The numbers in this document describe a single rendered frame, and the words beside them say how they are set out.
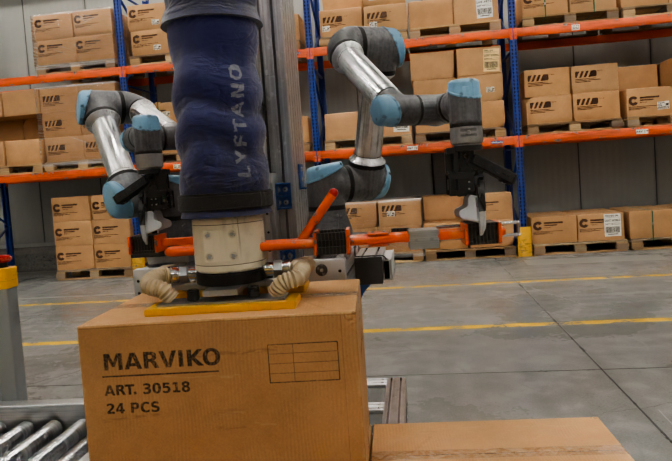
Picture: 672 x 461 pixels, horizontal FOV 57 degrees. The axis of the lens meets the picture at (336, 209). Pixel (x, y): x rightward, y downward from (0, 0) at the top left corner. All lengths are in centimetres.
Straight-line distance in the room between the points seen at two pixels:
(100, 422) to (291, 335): 46
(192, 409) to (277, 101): 111
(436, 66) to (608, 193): 342
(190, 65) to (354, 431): 87
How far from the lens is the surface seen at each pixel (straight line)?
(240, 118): 143
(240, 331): 134
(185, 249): 152
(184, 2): 148
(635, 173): 1036
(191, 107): 144
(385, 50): 184
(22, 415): 222
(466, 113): 146
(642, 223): 907
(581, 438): 172
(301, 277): 139
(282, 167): 211
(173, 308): 143
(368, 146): 191
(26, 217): 1181
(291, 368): 135
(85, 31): 984
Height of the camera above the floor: 122
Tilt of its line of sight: 3 degrees down
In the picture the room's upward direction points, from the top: 4 degrees counter-clockwise
